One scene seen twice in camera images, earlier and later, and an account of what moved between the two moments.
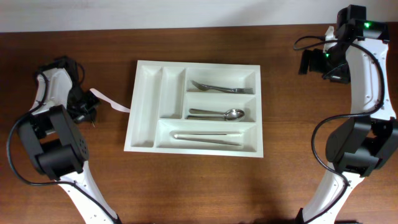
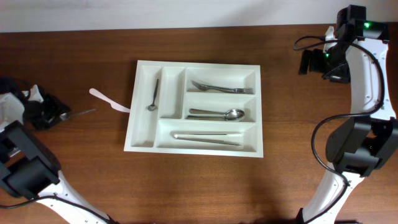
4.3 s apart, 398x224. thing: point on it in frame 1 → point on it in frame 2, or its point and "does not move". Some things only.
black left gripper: (91, 109) → (54, 106)
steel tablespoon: (228, 117) does not move
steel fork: (204, 87) does not move
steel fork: (247, 91) does not move
